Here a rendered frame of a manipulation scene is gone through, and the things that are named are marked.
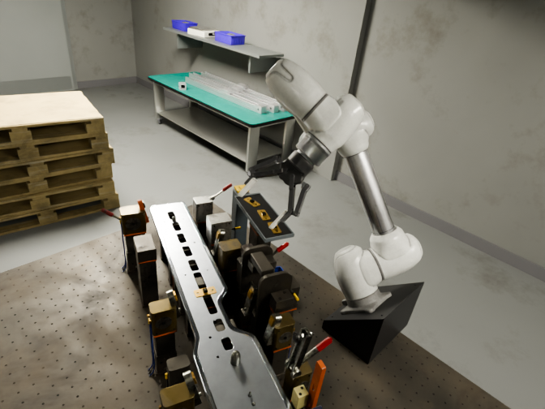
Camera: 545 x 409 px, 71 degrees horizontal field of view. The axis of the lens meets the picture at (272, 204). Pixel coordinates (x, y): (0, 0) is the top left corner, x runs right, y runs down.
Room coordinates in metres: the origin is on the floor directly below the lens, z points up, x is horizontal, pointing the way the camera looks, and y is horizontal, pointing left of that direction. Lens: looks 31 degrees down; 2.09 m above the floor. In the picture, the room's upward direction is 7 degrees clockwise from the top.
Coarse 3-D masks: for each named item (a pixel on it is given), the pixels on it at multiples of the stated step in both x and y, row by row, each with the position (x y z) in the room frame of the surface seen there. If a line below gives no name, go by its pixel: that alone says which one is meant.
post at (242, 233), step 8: (248, 192) 1.70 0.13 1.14; (232, 200) 1.71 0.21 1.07; (232, 208) 1.71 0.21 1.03; (232, 216) 1.70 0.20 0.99; (240, 216) 1.67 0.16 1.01; (232, 224) 1.70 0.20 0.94; (240, 224) 1.67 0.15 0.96; (232, 232) 1.69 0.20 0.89; (240, 232) 1.67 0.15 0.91; (240, 240) 1.67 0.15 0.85
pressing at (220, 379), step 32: (160, 224) 1.53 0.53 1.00; (192, 224) 1.56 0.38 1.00; (192, 256) 1.32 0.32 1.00; (192, 288) 1.13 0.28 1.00; (224, 288) 1.14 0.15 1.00; (192, 320) 0.97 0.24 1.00; (224, 320) 0.98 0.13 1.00; (224, 352) 0.85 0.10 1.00; (256, 352) 0.86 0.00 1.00; (224, 384) 0.73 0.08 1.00; (256, 384) 0.74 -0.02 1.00
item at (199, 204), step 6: (198, 198) 1.72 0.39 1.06; (204, 198) 1.73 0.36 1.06; (198, 204) 1.67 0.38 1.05; (204, 204) 1.68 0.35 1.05; (210, 204) 1.70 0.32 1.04; (198, 210) 1.67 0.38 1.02; (204, 210) 1.68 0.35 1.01; (210, 210) 1.70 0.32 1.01; (198, 216) 1.67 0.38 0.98; (204, 216) 1.68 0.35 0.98; (198, 222) 1.67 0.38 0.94; (204, 222) 1.69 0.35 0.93; (198, 228) 1.67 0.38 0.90; (204, 228) 1.69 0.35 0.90; (204, 234) 1.69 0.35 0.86; (204, 240) 1.68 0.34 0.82
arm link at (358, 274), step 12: (336, 252) 1.42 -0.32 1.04; (348, 252) 1.37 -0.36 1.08; (360, 252) 1.38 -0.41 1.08; (336, 264) 1.36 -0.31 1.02; (348, 264) 1.33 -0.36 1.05; (360, 264) 1.33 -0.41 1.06; (372, 264) 1.34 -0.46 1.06; (336, 276) 1.35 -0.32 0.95; (348, 276) 1.31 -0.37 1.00; (360, 276) 1.30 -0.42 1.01; (372, 276) 1.31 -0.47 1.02; (348, 288) 1.29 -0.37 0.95; (360, 288) 1.28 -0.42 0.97; (372, 288) 1.29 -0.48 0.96; (348, 300) 1.28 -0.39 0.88
